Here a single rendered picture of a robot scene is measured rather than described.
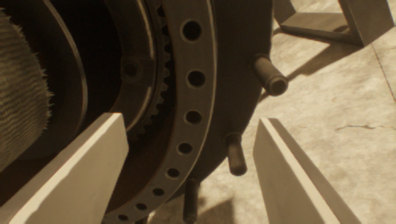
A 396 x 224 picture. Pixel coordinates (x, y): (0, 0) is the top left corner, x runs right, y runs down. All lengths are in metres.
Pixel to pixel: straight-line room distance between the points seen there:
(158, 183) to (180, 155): 0.04
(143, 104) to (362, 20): 1.35
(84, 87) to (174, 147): 0.09
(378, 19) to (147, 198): 1.46
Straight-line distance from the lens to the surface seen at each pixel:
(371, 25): 1.51
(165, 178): 0.19
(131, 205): 0.23
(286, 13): 2.41
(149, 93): 0.24
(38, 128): 0.20
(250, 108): 0.22
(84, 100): 0.20
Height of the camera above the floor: 0.77
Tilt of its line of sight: 22 degrees down
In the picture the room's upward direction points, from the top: 42 degrees counter-clockwise
